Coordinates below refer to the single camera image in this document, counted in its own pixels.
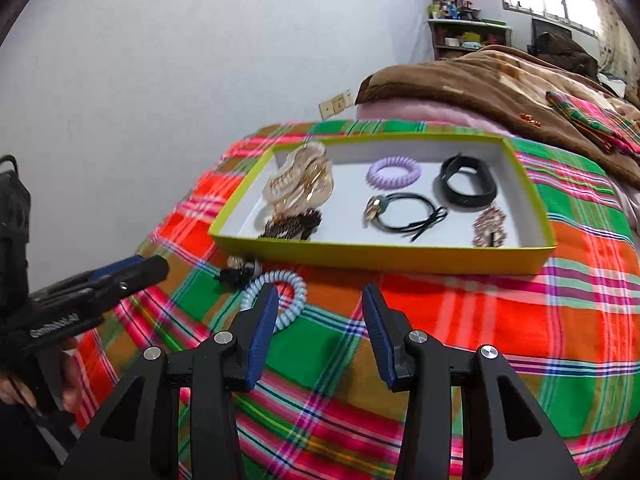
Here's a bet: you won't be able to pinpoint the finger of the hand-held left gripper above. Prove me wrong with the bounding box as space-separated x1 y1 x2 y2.
30 255 146 302
37 255 170 322

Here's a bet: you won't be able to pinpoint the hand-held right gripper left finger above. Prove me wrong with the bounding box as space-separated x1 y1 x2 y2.
59 282 280 480

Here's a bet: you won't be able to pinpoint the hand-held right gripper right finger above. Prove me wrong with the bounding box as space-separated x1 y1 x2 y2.
361 282 583 480

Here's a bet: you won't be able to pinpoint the pale blue spiral hair tie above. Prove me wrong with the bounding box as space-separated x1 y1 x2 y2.
240 270 307 333

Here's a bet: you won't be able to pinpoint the yellow-green cardboard box tray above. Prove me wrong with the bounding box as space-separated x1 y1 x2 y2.
208 132 557 276

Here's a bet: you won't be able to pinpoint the black beaded hair tie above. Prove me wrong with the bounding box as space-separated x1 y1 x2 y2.
257 207 323 241

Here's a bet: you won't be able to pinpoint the black elastic with gold charm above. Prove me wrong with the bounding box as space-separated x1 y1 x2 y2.
363 192 449 243

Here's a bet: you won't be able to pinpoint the purple spiral hair tie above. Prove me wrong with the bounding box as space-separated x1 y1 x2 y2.
366 156 422 188

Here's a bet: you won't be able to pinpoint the rhinestone hair clip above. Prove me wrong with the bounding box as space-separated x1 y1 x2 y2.
472 205 508 248

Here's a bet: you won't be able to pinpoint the black leather wrap bracelet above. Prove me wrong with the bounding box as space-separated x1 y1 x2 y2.
437 154 498 208

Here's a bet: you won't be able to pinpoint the beige gold hair claw clip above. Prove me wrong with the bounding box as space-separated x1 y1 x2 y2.
263 142 336 213

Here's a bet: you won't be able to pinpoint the person's left hand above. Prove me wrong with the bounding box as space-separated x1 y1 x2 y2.
0 337 85 415

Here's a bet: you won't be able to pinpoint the small black hair clip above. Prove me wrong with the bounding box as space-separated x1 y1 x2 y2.
220 255 262 288

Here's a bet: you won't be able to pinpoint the plaid bed cloth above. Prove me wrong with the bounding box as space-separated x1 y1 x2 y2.
75 120 640 480

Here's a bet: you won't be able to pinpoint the black bag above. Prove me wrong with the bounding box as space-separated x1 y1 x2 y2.
0 154 32 301

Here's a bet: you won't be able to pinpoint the pink bed sheet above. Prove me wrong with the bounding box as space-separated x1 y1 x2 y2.
356 97 511 136

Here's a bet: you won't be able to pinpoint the brown fleece blanket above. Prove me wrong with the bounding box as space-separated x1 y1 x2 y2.
356 45 640 191

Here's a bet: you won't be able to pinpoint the wooden shelf unit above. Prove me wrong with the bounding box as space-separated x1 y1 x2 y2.
427 17 512 61

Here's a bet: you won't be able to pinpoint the folded plaid cloth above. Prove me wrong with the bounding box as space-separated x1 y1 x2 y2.
545 91 640 156

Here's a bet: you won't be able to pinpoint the bottles on shelf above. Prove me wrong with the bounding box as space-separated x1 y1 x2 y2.
427 0 481 21

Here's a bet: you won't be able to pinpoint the dark brown jacket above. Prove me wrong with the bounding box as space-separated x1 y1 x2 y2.
532 32 598 81

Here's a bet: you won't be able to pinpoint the black monitor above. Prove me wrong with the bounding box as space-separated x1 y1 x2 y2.
531 17 573 41

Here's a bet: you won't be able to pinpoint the patterned curtain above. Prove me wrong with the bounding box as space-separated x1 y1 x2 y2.
595 0 640 91

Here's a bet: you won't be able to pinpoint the wall socket plate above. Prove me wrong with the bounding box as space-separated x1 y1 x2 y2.
319 89 353 121

